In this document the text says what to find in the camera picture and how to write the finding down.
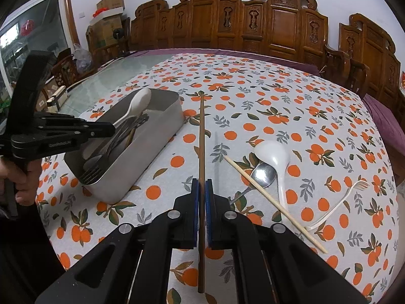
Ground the person's left hand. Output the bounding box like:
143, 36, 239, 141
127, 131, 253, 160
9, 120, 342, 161
0, 157, 42, 206

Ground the carved wooden armchair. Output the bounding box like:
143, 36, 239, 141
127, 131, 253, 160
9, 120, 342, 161
338, 13, 405, 111

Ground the white plastic fork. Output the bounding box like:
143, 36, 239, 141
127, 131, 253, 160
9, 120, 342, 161
304, 180, 370, 231

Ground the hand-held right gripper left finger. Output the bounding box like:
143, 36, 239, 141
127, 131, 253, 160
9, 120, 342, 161
35, 178, 200, 304

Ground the large brown cardboard box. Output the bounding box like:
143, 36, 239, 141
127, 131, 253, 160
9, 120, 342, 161
92, 16, 124, 48

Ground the long purple sofa cushion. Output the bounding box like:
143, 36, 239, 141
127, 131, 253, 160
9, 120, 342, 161
98, 48, 320, 77

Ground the large white plastic spoon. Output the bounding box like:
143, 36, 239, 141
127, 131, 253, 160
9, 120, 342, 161
254, 140, 309, 232

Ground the rectangular metal tray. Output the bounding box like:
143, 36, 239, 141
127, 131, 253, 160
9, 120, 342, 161
63, 88, 185, 205

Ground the carved wooden sofa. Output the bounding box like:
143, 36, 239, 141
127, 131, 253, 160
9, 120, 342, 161
128, 0, 352, 86

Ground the flat white storage box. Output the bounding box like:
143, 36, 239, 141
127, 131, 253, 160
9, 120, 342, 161
89, 8, 124, 26

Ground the wooden door frame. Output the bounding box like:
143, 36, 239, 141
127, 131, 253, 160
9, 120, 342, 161
62, 0, 79, 51

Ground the metal spoon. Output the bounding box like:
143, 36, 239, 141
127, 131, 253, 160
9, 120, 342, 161
83, 117, 140, 170
229, 162, 277, 205

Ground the orange fruit print tablecloth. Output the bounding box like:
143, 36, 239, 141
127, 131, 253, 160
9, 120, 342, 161
35, 52, 399, 304

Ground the metal fork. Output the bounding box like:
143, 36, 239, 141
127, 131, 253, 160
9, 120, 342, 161
77, 165, 103, 184

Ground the square purple armchair cushion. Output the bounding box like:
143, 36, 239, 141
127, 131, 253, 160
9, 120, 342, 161
362, 93, 405, 165

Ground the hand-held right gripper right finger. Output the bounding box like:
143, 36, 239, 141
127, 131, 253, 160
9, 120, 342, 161
205, 179, 369, 304

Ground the light bamboo chopstick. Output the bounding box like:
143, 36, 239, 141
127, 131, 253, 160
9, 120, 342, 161
224, 156, 329, 254

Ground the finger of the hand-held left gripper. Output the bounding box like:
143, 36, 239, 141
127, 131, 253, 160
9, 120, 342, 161
7, 51, 58, 135
32, 111, 116, 140

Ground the small beige box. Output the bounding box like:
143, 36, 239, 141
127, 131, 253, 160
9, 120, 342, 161
47, 85, 68, 112

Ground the clear plastic bag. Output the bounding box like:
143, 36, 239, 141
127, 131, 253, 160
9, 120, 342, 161
73, 44, 94, 72

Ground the black standing fan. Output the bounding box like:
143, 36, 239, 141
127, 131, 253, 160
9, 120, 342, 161
112, 28, 125, 54

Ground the small brown cardboard box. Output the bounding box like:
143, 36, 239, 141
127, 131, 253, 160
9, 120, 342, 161
96, 0, 125, 12

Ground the small wooden chair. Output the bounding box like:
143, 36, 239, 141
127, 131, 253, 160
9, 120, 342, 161
51, 54, 95, 86

